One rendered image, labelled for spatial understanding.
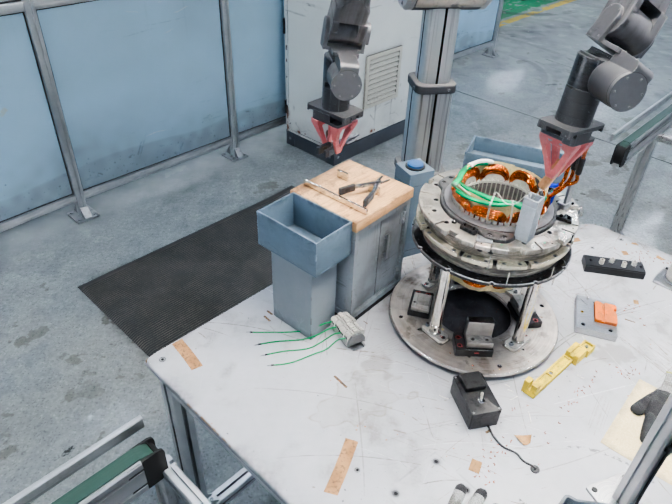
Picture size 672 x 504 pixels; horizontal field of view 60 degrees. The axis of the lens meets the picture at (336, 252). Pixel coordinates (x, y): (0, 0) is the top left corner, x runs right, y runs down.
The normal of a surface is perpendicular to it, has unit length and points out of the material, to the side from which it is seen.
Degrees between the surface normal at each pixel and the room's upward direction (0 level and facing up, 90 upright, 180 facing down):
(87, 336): 0
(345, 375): 0
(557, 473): 0
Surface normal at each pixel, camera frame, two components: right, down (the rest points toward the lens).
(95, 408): 0.04, -0.80
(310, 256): -0.66, 0.43
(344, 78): 0.16, 0.60
